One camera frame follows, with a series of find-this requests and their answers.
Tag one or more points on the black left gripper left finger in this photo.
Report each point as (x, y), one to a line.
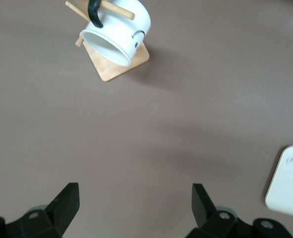
(62, 210)

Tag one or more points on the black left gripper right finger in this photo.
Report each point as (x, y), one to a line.
(203, 208)

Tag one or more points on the cream rectangular tray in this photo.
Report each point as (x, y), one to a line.
(287, 188)

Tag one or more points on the wooden mug rack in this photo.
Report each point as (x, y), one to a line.
(111, 70)

